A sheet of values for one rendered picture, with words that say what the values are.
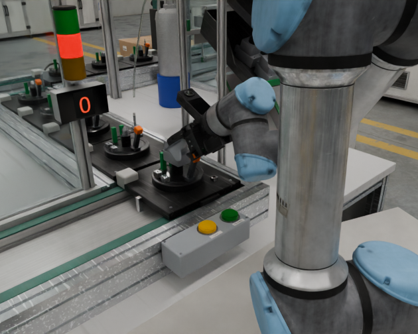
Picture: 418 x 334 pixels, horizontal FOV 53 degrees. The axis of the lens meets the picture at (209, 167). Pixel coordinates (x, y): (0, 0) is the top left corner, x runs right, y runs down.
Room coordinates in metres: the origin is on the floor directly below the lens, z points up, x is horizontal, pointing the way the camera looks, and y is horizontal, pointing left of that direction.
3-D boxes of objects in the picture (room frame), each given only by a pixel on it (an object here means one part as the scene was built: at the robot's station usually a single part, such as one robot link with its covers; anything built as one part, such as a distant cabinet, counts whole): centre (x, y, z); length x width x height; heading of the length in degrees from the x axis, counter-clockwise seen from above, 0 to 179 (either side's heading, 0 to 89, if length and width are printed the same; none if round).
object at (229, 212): (0.82, -0.05, 0.96); 0.04 x 0.04 x 0.02
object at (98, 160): (1.18, 0.25, 1.01); 0.24 x 0.24 x 0.13; 41
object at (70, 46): (0.95, 0.30, 1.33); 0.05 x 0.05 x 0.05
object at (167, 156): (1.00, 0.09, 1.06); 0.08 x 0.04 x 0.07; 42
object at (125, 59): (2.50, 0.39, 1.01); 0.24 x 0.24 x 0.13; 41
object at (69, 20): (0.95, 0.30, 1.38); 0.05 x 0.05 x 0.05
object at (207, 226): (0.77, 0.01, 0.96); 0.04 x 0.04 x 0.02
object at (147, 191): (0.99, 0.08, 0.96); 0.24 x 0.24 x 0.02; 41
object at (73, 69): (0.95, 0.30, 1.28); 0.05 x 0.05 x 0.05
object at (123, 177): (1.00, 0.22, 0.97); 0.05 x 0.05 x 0.04; 41
